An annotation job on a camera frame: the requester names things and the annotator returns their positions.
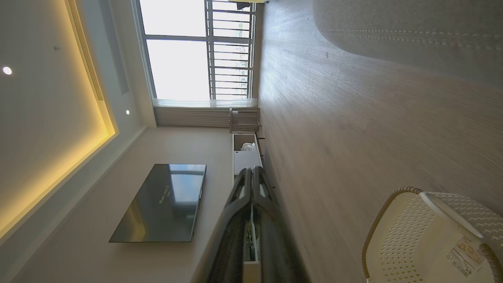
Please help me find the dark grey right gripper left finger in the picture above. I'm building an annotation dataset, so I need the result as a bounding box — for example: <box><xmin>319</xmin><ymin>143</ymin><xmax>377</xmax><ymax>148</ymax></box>
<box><xmin>193</xmin><ymin>168</ymin><xmax>253</xmax><ymax>283</ymax></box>

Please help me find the pale wooden chair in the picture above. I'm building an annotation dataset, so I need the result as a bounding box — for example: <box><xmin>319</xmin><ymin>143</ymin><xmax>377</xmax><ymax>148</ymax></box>
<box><xmin>229</xmin><ymin>108</ymin><xmax>262</xmax><ymax>133</ymax></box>

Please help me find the cream plastic laundry basket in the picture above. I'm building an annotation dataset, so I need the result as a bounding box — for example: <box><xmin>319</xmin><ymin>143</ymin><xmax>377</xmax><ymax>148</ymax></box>
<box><xmin>361</xmin><ymin>186</ymin><xmax>503</xmax><ymax>283</ymax></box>

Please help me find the grey fabric sofa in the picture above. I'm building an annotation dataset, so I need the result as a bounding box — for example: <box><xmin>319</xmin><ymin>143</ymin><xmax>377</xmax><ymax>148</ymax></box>
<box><xmin>313</xmin><ymin>0</ymin><xmax>503</xmax><ymax>89</ymax></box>

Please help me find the long linear ceiling vent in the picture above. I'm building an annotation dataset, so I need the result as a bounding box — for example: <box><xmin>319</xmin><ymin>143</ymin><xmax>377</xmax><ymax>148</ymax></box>
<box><xmin>65</xmin><ymin>0</ymin><xmax>105</xmax><ymax>101</ymax></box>

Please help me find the metal balcony railing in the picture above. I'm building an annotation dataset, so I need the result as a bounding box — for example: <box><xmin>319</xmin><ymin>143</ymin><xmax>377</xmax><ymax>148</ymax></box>
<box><xmin>205</xmin><ymin>0</ymin><xmax>256</xmax><ymax>100</ymax></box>

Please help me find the wall mounted flat television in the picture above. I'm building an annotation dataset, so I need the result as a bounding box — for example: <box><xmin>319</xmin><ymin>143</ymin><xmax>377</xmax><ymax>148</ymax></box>
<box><xmin>109</xmin><ymin>164</ymin><xmax>207</xmax><ymax>243</ymax></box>

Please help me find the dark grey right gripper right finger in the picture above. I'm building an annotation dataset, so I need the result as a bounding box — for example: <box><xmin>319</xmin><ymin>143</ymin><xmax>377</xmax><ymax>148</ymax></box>
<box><xmin>252</xmin><ymin>165</ymin><xmax>309</xmax><ymax>283</ymax></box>

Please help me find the long white TV cabinet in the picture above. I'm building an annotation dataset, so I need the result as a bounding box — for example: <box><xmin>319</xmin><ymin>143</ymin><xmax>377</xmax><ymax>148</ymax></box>
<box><xmin>232</xmin><ymin>133</ymin><xmax>264</xmax><ymax>283</ymax></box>

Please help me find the sheer white curtain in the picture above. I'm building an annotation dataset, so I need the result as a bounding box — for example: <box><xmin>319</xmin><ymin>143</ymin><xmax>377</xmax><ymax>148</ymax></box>
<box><xmin>153</xmin><ymin>98</ymin><xmax>260</xmax><ymax>127</ymax></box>

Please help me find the large glass window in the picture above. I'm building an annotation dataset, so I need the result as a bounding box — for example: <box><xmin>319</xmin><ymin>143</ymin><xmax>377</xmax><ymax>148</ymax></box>
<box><xmin>132</xmin><ymin>0</ymin><xmax>258</xmax><ymax>101</ymax></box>

